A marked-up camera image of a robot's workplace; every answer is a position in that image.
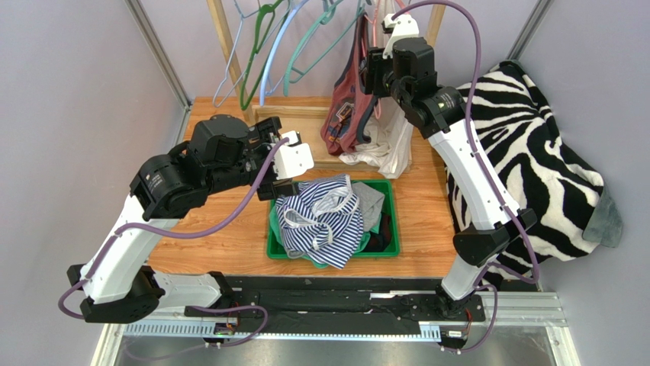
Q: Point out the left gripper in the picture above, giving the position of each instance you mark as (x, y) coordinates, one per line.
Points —
(273, 190)

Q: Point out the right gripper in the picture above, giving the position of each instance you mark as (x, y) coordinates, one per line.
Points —
(373, 71)

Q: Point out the thin pink wire hanger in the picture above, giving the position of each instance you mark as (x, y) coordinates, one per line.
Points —
(375, 43)

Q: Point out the blue white striped tank top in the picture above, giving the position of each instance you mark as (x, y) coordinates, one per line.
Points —
(322, 221)

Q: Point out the maroon tank top dark trim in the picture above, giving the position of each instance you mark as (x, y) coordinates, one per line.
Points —
(350, 109)

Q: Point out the teal plastic hanger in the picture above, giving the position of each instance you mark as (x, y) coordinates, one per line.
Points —
(337, 16)

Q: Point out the grey tank top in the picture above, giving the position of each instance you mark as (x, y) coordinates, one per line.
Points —
(370, 204)

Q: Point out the green plastic hanger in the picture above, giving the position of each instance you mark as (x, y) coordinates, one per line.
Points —
(268, 15)

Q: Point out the light blue plastic hanger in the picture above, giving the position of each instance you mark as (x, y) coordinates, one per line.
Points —
(267, 86)

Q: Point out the navy tank top maroon trim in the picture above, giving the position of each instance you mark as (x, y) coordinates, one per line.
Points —
(379, 237)

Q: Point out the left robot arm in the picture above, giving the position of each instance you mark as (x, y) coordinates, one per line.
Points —
(223, 153)

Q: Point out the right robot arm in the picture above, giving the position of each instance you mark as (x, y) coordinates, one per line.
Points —
(405, 71)

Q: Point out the wooden clothes rack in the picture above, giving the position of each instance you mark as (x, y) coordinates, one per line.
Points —
(302, 114)

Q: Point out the green plastic tray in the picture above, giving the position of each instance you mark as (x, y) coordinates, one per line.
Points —
(385, 187)

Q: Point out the zebra print blanket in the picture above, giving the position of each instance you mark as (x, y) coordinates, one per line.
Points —
(518, 131)

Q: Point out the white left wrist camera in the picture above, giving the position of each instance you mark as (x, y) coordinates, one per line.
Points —
(293, 158)

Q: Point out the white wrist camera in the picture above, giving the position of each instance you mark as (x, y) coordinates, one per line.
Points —
(399, 27)
(293, 158)

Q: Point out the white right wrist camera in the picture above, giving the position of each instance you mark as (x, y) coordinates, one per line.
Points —
(399, 27)

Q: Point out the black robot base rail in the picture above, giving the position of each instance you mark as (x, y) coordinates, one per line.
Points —
(324, 308)

